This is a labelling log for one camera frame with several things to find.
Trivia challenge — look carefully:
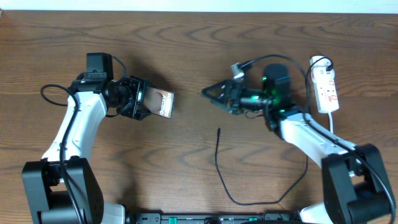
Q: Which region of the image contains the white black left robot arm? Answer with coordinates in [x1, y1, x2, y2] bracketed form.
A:
[22, 71, 150, 223]

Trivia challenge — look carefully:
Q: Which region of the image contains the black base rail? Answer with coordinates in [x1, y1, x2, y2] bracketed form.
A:
[125, 212, 302, 224]

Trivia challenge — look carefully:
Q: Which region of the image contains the white USB charger plug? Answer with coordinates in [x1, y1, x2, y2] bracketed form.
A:
[309, 55, 334, 72]

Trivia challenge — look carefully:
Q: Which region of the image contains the white power strip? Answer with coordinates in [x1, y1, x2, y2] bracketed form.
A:
[310, 67, 340, 114]

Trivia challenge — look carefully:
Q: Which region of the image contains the black USB charging cable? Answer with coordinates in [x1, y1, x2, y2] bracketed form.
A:
[214, 56, 335, 207]

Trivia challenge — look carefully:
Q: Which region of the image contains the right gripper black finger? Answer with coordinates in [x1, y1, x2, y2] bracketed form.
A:
[205, 95, 231, 111]
[201, 80, 232, 96]

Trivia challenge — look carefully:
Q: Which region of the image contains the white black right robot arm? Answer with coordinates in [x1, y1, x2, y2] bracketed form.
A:
[201, 63, 397, 223]

